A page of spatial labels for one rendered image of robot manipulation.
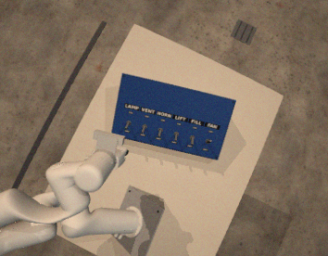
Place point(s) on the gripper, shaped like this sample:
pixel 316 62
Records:
pixel 121 152

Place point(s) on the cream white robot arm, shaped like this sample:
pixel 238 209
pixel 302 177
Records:
pixel 70 182

